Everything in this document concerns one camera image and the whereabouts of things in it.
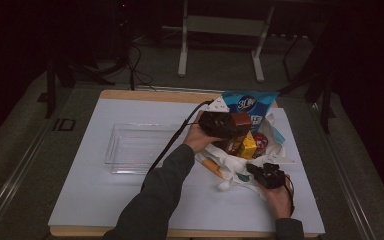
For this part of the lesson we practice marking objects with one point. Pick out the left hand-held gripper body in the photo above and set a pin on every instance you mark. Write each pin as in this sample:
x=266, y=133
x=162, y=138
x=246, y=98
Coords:
x=216, y=125

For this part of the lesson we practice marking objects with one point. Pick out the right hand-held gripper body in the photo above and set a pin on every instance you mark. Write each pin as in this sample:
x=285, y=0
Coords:
x=271, y=176

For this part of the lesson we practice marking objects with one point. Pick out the white patterned tote bag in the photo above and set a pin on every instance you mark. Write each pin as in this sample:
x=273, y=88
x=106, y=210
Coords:
x=233, y=170

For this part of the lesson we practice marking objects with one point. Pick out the yellow drink carton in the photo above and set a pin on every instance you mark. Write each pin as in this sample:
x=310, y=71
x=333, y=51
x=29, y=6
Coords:
x=248, y=146

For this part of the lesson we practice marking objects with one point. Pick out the brown box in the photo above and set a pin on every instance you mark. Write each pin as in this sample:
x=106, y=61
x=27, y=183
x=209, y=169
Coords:
x=241, y=121

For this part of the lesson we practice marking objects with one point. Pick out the blue snack bag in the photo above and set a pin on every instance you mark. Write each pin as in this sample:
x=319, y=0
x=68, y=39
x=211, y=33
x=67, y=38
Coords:
x=250, y=103

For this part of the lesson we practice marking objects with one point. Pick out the clear plastic container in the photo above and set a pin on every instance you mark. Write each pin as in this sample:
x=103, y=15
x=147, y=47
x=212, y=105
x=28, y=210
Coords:
x=130, y=146

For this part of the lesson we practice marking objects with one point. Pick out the person's left hand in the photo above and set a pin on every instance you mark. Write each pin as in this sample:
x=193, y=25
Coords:
x=196, y=138

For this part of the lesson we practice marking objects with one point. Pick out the person's right hand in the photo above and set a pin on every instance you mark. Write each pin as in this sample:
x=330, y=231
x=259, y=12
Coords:
x=281, y=200

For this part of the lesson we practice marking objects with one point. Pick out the red can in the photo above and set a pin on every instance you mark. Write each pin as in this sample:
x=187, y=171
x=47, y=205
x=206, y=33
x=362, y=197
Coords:
x=261, y=141

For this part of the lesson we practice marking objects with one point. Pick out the white table mat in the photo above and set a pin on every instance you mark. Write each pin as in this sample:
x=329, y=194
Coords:
x=220, y=213

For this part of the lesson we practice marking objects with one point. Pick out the black tripod stand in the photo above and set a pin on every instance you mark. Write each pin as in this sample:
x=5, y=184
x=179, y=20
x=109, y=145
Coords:
x=51, y=86

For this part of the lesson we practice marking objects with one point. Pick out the metal floor rail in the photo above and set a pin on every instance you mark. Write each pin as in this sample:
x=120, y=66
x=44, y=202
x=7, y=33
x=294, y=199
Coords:
x=16, y=176
x=346, y=180

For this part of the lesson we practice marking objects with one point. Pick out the white metal desk frame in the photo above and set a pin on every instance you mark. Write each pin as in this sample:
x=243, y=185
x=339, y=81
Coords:
x=225, y=26

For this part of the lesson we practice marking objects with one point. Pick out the small black floor bracket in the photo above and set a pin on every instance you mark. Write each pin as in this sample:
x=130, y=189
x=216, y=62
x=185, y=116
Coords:
x=64, y=124

